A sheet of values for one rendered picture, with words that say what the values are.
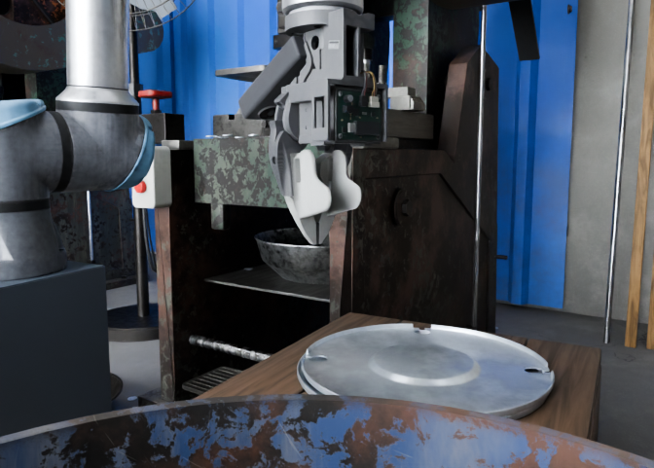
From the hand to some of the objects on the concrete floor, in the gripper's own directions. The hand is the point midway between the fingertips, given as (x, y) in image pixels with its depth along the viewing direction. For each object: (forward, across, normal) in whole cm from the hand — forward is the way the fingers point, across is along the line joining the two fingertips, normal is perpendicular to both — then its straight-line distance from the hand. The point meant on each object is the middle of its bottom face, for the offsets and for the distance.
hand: (310, 230), depth 56 cm
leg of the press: (+53, +57, +96) cm, 123 cm away
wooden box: (+53, +15, 0) cm, 55 cm away
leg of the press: (+53, +74, +45) cm, 101 cm away
